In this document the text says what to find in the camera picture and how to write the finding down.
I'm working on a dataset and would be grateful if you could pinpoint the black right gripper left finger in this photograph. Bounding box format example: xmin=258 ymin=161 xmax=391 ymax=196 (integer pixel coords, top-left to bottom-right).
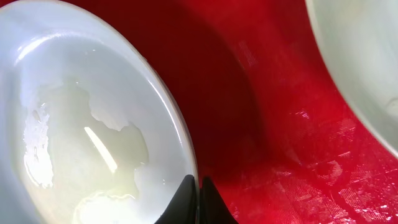
xmin=155 ymin=175 xmax=197 ymax=224

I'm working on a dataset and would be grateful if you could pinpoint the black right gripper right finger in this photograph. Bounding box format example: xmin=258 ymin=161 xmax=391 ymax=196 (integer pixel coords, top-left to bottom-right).
xmin=199 ymin=177 xmax=238 ymax=224

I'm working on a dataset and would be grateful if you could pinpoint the light blue plate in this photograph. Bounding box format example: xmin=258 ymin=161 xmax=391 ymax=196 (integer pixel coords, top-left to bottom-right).
xmin=1 ymin=1 xmax=197 ymax=223

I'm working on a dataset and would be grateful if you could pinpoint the green plate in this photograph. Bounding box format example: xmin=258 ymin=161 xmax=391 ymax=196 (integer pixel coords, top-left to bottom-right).
xmin=305 ymin=0 xmax=397 ymax=156

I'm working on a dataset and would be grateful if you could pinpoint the red plastic tray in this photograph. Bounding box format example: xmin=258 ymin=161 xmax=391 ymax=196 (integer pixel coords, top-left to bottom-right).
xmin=77 ymin=0 xmax=397 ymax=223

